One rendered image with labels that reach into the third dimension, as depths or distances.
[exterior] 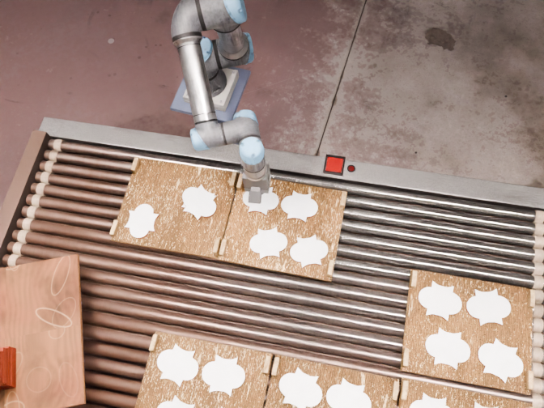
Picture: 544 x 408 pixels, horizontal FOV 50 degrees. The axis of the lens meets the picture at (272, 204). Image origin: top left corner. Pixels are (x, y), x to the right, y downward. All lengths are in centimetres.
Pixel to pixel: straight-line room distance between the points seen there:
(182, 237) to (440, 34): 231
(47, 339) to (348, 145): 199
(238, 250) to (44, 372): 75
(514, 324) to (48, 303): 155
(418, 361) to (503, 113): 195
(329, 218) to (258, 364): 58
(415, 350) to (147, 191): 113
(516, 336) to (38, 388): 155
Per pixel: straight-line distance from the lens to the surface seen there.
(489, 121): 357
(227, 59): 229
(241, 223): 214
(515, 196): 232
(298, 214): 213
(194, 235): 215
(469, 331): 208
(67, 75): 392
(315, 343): 202
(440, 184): 226
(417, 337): 204
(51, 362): 206
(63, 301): 209
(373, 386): 200
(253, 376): 200
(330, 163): 224
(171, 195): 223
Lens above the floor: 291
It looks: 66 degrees down
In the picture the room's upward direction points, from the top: 8 degrees counter-clockwise
